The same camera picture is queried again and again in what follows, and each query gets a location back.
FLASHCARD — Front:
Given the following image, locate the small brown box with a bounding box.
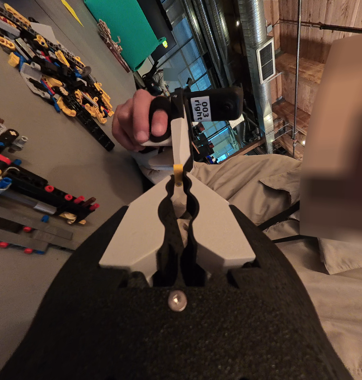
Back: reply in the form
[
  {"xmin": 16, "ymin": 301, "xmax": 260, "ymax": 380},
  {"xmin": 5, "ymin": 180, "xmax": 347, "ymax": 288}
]
[{"xmin": 97, "ymin": 19, "xmax": 131, "ymax": 74}]

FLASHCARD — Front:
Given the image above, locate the silver air duct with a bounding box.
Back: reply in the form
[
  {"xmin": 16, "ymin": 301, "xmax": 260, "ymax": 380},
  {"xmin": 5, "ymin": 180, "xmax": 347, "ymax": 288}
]
[{"xmin": 181, "ymin": 0, "xmax": 277, "ymax": 155}]

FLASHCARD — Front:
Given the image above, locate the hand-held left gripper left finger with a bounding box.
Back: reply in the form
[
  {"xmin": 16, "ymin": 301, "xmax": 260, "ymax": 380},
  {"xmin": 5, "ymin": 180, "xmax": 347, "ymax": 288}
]
[{"xmin": 98, "ymin": 175, "xmax": 173, "ymax": 281}]

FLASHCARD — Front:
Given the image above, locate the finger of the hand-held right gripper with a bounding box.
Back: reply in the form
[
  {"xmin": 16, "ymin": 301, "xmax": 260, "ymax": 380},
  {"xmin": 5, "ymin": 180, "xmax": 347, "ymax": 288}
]
[
  {"xmin": 148, "ymin": 154, "xmax": 175, "ymax": 172},
  {"xmin": 170, "ymin": 117, "xmax": 194, "ymax": 173}
]

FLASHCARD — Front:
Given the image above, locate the pile of toy brick pieces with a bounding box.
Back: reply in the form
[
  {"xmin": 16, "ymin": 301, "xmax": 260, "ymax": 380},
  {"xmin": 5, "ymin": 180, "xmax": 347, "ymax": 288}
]
[{"xmin": 0, "ymin": 0, "xmax": 114, "ymax": 125}]

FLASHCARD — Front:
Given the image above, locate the black toy brick beam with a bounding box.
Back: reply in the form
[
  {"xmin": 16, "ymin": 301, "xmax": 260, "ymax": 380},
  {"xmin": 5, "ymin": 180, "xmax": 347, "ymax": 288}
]
[{"xmin": 75, "ymin": 110, "xmax": 115, "ymax": 152}]

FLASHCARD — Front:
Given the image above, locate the person's right hand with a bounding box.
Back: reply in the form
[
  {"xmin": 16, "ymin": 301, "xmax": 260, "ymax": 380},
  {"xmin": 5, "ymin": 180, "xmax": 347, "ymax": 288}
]
[{"xmin": 112, "ymin": 89, "xmax": 169, "ymax": 152}]

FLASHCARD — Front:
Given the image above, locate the black grey toy brick chassis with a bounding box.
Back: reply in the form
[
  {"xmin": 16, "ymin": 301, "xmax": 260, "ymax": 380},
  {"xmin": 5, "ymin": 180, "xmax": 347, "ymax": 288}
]
[{"xmin": 0, "ymin": 117, "xmax": 100, "ymax": 256}]

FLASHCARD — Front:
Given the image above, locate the yellow paper sheet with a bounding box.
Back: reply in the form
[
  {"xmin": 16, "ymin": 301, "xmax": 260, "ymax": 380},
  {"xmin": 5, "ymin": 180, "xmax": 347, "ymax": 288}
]
[{"xmin": 61, "ymin": 0, "xmax": 84, "ymax": 28}]

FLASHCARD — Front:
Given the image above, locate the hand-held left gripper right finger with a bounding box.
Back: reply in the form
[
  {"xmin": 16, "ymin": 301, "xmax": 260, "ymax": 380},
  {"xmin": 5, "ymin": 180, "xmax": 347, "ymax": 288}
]
[{"xmin": 185, "ymin": 173, "xmax": 256, "ymax": 282}]

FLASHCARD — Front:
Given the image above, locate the black monitor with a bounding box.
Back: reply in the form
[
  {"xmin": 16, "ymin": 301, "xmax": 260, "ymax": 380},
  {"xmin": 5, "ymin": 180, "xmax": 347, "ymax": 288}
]
[{"xmin": 136, "ymin": 0, "xmax": 177, "ymax": 50}]

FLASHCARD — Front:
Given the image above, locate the white air vent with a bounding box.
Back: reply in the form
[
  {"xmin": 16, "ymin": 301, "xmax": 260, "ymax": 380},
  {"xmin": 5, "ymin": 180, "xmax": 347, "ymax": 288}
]
[{"xmin": 256, "ymin": 37, "xmax": 277, "ymax": 84}]

